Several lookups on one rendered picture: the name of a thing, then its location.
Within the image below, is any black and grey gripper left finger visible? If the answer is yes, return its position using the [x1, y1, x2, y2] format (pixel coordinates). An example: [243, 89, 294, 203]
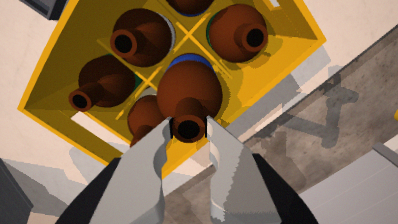
[55, 117, 174, 224]

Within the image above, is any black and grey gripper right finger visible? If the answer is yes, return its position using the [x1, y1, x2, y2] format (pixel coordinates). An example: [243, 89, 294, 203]
[205, 116, 319, 224]

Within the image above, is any yellow crate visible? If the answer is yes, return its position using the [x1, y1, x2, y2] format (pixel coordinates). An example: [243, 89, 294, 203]
[17, 0, 327, 166]

